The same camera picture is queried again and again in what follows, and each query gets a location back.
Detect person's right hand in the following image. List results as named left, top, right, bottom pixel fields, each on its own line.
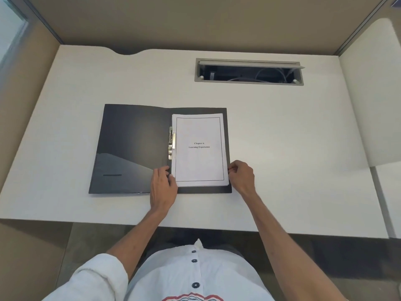
left=227, top=160, right=258, bottom=200

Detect person's left hand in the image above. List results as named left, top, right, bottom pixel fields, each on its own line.
left=149, top=166, right=179, bottom=217

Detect white paper stack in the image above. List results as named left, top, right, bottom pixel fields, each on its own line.
left=172, top=114, right=231, bottom=187

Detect person's left forearm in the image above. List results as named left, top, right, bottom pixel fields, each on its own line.
left=106, top=204, right=172, bottom=281

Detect person's right forearm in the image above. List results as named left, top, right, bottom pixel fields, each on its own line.
left=245, top=190, right=349, bottom=301

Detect metal folder clip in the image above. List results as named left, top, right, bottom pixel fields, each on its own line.
left=168, top=126, right=177, bottom=160

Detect dark trousers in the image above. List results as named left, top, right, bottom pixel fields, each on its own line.
left=142, top=228, right=249, bottom=259

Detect open black folder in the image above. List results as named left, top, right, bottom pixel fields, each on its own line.
left=89, top=104, right=232, bottom=195

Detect white buttoned shirt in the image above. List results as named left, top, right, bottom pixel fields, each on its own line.
left=42, top=238, right=277, bottom=301

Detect beige wide partition panel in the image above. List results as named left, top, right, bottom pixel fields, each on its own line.
left=24, top=0, right=386, bottom=56

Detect white neighbouring desk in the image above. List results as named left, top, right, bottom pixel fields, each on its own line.
left=338, top=18, right=401, bottom=239

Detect beige narrow partition panel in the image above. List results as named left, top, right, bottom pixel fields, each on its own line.
left=0, top=21, right=61, bottom=192

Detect frosted glass window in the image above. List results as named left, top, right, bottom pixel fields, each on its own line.
left=0, top=0, right=29, bottom=70

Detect grey partition post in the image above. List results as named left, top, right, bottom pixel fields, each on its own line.
left=333, top=0, right=399, bottom=57
left=6, top=0, right=64, bottom=45

